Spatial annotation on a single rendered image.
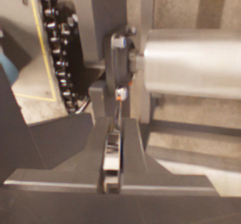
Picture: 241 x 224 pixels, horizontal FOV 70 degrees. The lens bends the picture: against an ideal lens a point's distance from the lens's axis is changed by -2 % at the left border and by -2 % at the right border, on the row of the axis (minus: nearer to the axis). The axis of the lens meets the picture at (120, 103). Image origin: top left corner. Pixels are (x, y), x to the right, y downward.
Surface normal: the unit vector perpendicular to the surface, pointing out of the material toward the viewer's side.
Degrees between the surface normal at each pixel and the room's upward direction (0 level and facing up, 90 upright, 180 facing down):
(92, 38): 0
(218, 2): 0
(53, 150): 90
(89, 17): 0
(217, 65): 20
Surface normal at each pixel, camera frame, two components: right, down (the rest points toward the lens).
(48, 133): 0.96, 0.09
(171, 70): -0.27, 0.39
